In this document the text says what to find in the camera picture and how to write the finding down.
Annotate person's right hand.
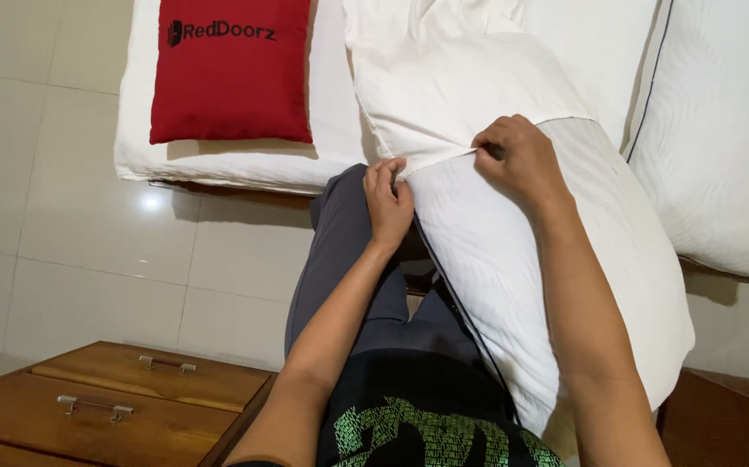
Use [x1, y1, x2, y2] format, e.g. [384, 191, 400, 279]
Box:
[471, 114, 574, 210]

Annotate person's left hand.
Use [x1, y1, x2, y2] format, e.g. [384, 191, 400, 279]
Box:
[363, 157, 417, 251]

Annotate white pillowcase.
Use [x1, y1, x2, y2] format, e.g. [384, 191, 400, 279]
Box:
[342, 0, 599, 177]

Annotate person's grey trousers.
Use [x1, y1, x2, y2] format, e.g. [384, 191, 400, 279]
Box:
[284, 163, 500, 365]

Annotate bed with white sheet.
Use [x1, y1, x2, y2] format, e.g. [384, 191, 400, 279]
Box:
[114, 0, 668, 197]

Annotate white quilted pillow dark piping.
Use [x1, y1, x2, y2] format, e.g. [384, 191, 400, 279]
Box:
[405, 117, 697, 437]
[623, 0, 749, 288]

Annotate red cushion with black print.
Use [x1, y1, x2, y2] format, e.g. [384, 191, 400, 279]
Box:
[149, 0, 314, 145]

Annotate black shirt with green print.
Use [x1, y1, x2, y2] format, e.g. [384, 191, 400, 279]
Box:
[315, 349, 567, 467]

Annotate dark wooden furniture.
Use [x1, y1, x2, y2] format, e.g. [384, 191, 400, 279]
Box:
[656, 367, 749, 467]

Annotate wooden nightstand with drawers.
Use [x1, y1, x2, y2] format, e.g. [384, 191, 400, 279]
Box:
[0, 340, 279, 467]

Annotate metal drawer handle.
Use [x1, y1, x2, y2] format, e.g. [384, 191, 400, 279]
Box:
[57, 394, 135, 424]
[139, 355, 198, 376]

